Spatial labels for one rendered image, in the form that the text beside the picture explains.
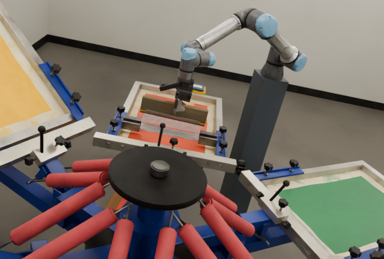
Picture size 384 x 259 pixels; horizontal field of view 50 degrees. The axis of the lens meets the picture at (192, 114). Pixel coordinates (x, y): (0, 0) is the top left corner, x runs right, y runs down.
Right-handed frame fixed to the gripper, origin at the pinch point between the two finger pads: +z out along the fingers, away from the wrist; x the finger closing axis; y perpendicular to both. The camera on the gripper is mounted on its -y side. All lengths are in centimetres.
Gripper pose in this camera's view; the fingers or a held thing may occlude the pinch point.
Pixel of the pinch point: (174, 111)
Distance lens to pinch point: 219.3
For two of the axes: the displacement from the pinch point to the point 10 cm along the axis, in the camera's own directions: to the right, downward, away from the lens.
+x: 0.6, -4.4, 8.9
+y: 9.8, 1.9, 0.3
